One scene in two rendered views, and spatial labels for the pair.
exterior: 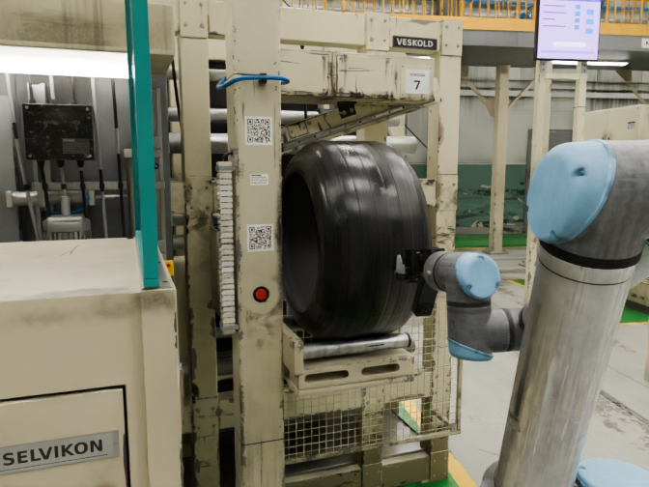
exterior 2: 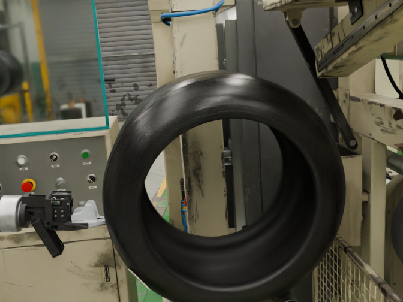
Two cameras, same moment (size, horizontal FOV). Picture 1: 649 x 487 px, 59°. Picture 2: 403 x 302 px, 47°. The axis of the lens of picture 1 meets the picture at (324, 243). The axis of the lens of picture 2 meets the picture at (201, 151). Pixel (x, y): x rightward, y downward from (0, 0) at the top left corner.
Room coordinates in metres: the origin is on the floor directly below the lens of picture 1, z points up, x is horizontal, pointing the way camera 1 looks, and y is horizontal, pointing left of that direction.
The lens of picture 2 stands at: (1.99, -1.21, 1.57)
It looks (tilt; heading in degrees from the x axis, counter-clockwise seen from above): 13 degrees down; 105
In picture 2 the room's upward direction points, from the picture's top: 4 degrees counter-clockwise
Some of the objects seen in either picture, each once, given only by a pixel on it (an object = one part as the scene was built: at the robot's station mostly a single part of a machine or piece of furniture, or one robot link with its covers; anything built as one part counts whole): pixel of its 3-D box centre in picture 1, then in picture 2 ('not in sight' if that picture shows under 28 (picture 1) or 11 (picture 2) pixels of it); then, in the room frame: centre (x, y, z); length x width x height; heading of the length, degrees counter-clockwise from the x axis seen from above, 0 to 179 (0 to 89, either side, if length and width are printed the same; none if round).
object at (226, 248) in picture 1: (227, 247); not in sight; (1.56, 0.27, 1.19); 0.05 x 0.04 x 0.48; 19
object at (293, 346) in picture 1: (280, 337); not in sight; (1.66, 0.13, 0.90); 0.40 x 0.03 x 0.10; 19
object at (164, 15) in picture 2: (252, 80); (192, 13); (1.62, 0.20, 1.65); 0.19 x 0.19 x 0.06; 19
